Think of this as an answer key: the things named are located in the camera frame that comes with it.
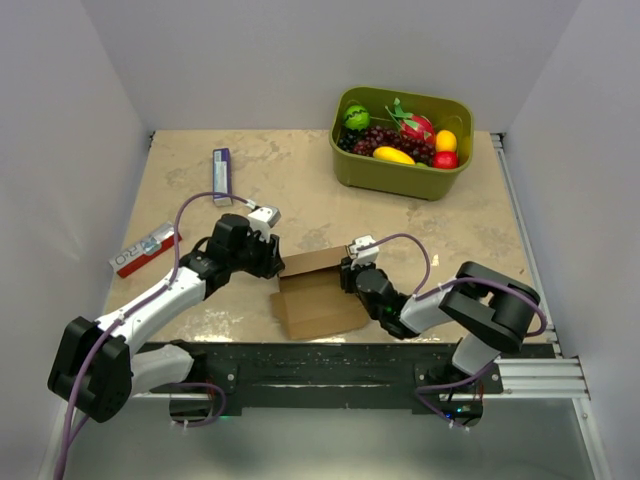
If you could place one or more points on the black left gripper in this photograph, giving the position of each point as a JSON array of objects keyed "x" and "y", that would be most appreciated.
[{"x": 271, "y": 263}]

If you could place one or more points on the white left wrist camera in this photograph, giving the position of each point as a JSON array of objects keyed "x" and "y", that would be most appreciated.
[{"x": 262, "y": 219}]

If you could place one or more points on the dark blue toy grapes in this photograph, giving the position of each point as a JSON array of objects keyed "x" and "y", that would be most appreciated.
[{"x": 348, "y": 139}]

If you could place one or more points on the red toy apple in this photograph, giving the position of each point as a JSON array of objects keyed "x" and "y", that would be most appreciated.
[{"x": 446, "y": 160}]

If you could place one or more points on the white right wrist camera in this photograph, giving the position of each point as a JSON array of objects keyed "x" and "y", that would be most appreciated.
[{"x": 363, "y": 251}]

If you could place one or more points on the green toy fruit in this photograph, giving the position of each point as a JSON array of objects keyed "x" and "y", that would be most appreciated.
[{"x": 356, "y": 118}]

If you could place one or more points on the purple toothpaste box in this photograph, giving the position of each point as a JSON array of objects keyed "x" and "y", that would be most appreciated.
[{"x": 221, "y": 177}]

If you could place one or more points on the red white toothpaste box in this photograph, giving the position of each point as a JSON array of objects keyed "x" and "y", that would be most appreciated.
[{"x": 134, "y": 257}]

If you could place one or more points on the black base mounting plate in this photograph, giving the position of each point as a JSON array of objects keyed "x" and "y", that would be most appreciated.
[{"x": 315, "y": 375}]

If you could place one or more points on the brown cardboard paper box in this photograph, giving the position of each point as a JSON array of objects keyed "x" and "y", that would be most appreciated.
[{"x": 310, "y": 302}]

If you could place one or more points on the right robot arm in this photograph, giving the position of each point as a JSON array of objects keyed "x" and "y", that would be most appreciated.
[{"x": 495, "y": 310}]

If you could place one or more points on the dark red toy grapes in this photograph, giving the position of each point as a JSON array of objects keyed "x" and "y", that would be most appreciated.
[{"x": 378, "y": 136}]

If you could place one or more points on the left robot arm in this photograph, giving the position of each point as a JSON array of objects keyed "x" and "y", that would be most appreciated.
[{"x": 99, "y": 364}]

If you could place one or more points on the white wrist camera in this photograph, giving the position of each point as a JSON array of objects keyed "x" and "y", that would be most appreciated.
[
  {"x": 262, "y": 219},
  {"x": 363, "y": 251}
]

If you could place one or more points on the yellow toy mango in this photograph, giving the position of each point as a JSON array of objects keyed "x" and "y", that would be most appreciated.
[{"x": 390, "y": 154}]

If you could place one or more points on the orange toy fruit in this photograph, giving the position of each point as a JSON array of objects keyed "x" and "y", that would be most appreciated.
[{"x": 446, "y": 141}]

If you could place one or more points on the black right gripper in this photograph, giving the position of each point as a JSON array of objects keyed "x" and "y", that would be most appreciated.
[{"x": 347, "y": 272}]

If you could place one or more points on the pink toy dragon fruit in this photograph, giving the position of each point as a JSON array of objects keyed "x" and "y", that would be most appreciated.
[{"x": 415, "y": 126}]

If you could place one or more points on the green plastic bin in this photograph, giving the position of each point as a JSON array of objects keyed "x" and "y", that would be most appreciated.
[{"x": 418, "y": 180}]

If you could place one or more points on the aluminium frame rail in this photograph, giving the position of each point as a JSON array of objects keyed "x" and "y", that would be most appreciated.
[{"x": 551, "y": 333}]

